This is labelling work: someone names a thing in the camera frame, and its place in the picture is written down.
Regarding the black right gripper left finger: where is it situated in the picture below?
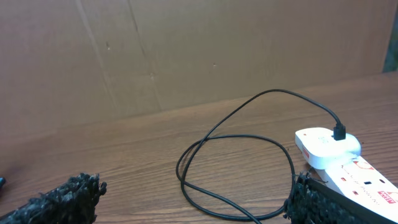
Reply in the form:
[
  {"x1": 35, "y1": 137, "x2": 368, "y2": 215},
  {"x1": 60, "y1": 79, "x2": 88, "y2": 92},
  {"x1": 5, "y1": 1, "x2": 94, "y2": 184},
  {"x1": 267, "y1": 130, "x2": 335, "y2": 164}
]
[{"x1": 1, "y1": 173, "x2": 107, "y2": 224}]

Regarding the white power strip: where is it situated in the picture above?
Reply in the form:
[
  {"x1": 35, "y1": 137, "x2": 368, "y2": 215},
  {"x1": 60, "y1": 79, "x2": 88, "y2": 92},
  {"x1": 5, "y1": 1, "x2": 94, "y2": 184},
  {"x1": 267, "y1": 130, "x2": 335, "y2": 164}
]
[{"x1": 294, "y1": 127, "x2": 398, "y2": 223}]

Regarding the white charger adapter plug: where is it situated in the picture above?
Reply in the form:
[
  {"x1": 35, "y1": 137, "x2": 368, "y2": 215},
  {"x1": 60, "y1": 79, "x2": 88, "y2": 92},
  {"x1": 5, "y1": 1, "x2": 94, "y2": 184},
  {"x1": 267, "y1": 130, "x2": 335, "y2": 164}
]
[{"x1": 302, "y1": 134, "x2": 362, "y2": 170}]

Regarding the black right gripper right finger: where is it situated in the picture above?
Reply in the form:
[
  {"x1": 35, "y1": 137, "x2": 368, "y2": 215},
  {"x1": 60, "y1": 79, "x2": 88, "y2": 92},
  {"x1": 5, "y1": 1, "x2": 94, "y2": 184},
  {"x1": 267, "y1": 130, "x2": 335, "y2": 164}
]
[{"x1": 283, "y1": 173, "x2": 395, "y2": 224}]

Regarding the cardboard back panel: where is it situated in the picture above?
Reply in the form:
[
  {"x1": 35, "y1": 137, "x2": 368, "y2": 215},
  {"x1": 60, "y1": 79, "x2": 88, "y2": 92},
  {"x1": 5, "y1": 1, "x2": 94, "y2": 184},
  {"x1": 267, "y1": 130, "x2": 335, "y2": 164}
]
[{"x1": 1, "y1": 0, "x2": 397, "y2": 142}]

